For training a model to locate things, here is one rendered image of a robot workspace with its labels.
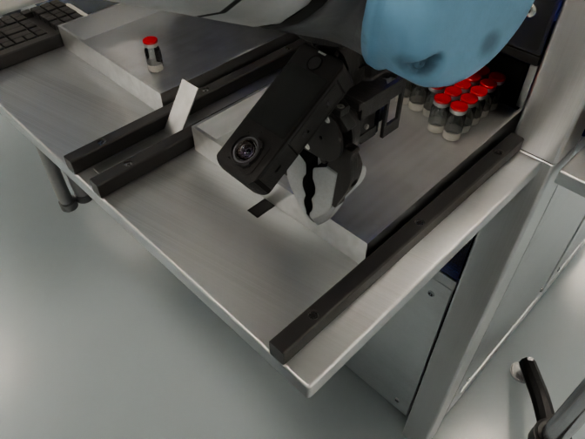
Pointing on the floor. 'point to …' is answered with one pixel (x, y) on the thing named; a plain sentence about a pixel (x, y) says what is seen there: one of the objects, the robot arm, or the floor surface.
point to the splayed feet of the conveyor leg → (524, 374)
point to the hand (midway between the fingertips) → (311, 216)
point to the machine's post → (509, 218)
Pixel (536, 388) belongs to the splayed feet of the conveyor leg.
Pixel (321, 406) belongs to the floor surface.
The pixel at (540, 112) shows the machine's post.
